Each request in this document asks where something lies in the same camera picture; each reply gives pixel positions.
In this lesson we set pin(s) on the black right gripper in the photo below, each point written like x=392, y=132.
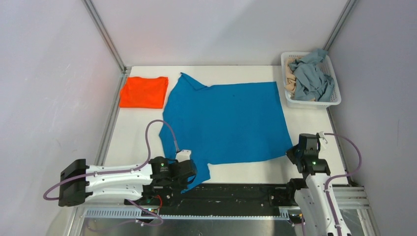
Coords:
x=290, y=154

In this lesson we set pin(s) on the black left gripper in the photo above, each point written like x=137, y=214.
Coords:
x=181, y=186

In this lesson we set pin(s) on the blue t-shirt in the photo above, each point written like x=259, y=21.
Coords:
x=224, y=124

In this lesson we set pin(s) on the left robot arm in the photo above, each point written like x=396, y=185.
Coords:
x=88, y=183

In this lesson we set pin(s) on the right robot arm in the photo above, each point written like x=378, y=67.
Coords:
x=313, y=192

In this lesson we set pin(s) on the white plastic laundry basket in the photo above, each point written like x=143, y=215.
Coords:
x=327, y=67

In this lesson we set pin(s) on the beige crumpled t-shirt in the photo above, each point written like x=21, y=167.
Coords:
x=290, y=77

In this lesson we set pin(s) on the grey-blue crumpled t-shirt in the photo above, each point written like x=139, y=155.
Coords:
x=312, y=84

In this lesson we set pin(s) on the folded orange t-shirt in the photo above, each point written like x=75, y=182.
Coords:
x=141, y=92

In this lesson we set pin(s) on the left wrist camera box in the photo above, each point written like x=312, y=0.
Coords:
x=183, y=155

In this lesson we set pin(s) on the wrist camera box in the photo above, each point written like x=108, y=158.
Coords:
x=322, y=140
x=183, y=155

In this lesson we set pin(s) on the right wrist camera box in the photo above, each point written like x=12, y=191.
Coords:
x=322, y=140

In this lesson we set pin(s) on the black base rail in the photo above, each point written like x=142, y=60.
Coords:
x=219, y=200

